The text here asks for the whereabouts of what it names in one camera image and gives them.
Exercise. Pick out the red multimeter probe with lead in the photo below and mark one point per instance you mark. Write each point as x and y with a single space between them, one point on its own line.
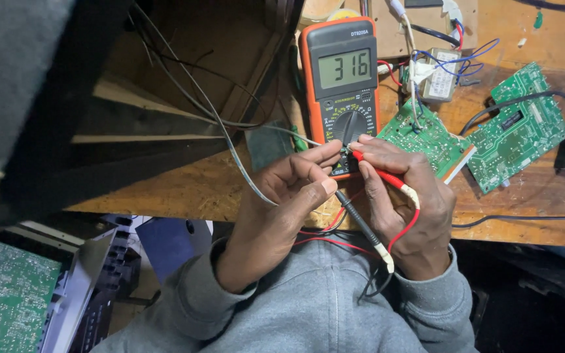
385 177

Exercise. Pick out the large green circuit board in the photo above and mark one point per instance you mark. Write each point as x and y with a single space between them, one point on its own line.
518 132

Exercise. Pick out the black multimeter probe with lead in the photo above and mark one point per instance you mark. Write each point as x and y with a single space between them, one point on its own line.
361 223

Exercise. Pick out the black wooden speaker cabinet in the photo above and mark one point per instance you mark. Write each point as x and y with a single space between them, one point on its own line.
42 98

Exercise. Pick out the small green circuit board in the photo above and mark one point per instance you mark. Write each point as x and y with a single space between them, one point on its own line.
422 139

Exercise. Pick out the person's left hand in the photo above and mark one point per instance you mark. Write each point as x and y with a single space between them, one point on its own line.
268 220

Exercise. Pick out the brown hardboard panel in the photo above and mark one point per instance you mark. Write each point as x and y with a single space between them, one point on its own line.
390 29

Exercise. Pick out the blue panel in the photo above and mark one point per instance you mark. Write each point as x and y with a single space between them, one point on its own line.
169 247

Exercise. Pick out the grey hooded sweatshirt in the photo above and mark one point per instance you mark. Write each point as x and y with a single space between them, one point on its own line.
312 304

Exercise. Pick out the orange digital multimeter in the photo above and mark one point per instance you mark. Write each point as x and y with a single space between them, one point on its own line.
341 98

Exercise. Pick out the yellow solder spool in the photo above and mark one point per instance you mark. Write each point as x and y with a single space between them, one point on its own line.
344 13

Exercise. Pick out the small green plastic piece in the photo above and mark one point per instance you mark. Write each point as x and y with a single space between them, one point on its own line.
538 19

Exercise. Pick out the small white plastic piece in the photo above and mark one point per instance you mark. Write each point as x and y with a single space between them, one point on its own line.
522 42

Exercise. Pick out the person's right hand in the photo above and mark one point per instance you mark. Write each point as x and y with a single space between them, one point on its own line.
420 230

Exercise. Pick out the open amplifier chassis green board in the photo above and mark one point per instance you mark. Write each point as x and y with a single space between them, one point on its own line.
12 294

